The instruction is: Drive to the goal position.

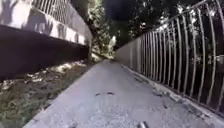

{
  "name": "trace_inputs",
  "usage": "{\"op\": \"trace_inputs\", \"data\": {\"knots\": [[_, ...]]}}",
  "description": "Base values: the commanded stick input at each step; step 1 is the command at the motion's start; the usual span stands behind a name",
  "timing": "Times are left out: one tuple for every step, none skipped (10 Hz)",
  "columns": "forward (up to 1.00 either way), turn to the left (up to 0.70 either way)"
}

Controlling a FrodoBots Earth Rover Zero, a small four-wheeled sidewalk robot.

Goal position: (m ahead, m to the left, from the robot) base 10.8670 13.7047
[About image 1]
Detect dark wall with railing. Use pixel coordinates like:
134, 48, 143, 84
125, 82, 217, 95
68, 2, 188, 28
0, 0, 94, 82

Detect trees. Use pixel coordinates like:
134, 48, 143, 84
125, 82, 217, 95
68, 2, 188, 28
71, 0, 224, 61

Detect grey concrete path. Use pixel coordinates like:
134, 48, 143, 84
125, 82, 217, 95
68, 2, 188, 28
23, 59, 214, 128

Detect grey metal railing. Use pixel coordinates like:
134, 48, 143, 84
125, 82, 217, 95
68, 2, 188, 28
113, 0, 224, 113

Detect pale concrete kerb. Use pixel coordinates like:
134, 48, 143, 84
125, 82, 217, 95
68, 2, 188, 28
121, 63, 224, 128

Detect dirt strip with dry leaves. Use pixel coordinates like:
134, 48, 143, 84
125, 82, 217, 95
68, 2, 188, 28
0, 59, 92, 128

